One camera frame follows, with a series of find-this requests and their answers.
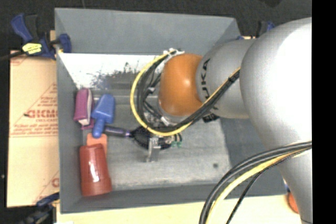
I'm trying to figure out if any brown cardboard board red print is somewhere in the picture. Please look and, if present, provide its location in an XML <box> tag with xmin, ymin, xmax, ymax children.
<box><xmin>6</xmin><ymin>50</ymin><xmax>61</xmax><ymax>208</ymax></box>

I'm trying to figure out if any red plastic cup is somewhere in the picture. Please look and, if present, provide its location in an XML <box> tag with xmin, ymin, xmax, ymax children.
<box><xmin>79</xmin><ymin>143</ymin><xmax>113</xmax><ymax>197</ymax></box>

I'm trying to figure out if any blue toy shovel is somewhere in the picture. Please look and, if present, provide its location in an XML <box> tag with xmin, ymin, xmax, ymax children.
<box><xmin>91</xmin><ymin>93</ymin><xmax>116</xmax><ymax>138</ymax></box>

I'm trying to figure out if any orange block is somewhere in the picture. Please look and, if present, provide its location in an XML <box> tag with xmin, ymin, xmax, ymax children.
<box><xmin>86</xmin><ymin>132</ymin><xmax>108</xmax><ymax>156</ymax></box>

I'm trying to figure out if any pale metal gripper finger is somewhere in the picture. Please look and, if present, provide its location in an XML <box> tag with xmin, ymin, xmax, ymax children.
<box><xmin>145</xmin><ymin>138</ymin><xmax>156</xmax><ymax>163</ymax></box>
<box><xmin>152</xmin><ymin>138</ymin><xmax>162</xmax><ymax>163</ymax></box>

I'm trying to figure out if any grey metal bin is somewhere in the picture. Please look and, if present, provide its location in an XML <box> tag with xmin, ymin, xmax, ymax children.
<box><xmin>54</xmin><ymin>7</ymin><xmax>287</xmax><ymax>214</ymax></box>

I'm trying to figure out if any black and purple tool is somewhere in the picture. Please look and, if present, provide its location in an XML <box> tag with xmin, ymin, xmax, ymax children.
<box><xmin>104</xmin><ymin>125</ymin><xmax>151</xmax><ymax>150</ymax></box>

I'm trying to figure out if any purple and white sponge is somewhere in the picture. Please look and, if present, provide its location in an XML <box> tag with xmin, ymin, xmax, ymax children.
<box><xmin>73</xmin><ymin>88</ymin><xmax>95</xmax><ymax>131</ymax></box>

